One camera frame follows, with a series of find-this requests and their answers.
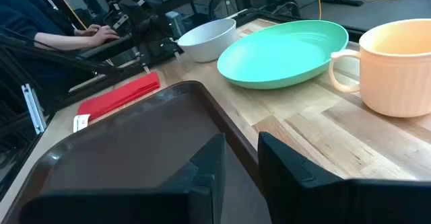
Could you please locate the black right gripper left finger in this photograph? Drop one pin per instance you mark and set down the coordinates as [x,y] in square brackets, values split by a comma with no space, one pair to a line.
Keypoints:
[202,190]

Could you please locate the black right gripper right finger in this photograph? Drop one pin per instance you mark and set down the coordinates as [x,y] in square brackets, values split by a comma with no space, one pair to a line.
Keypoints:
[296,190]

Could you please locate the white bowl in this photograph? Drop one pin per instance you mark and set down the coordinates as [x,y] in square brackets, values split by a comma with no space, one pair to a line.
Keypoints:
[208,42]

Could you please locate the red napkin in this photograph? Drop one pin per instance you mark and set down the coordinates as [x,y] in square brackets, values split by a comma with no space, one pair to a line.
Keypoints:
[118,96]

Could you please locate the white paper label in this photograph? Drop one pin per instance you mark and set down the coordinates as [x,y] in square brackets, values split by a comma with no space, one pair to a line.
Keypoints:
[81,122]

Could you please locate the green plate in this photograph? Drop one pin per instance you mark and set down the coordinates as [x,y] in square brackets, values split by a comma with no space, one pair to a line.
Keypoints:
[279,56]

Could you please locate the peach ribbed mug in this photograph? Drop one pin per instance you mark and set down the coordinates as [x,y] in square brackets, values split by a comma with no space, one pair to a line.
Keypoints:
[394,82]

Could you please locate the grey desk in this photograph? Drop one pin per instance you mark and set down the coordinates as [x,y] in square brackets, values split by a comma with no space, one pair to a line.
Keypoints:
[101,50]

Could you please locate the grey backpack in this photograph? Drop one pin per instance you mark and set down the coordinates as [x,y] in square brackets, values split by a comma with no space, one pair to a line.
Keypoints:
[222,5]

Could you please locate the person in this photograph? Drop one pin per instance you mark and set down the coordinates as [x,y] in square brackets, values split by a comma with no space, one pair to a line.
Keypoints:
[20,12]

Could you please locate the silver metal bracket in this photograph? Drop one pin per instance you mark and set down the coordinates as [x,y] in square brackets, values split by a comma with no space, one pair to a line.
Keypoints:
[33,108]

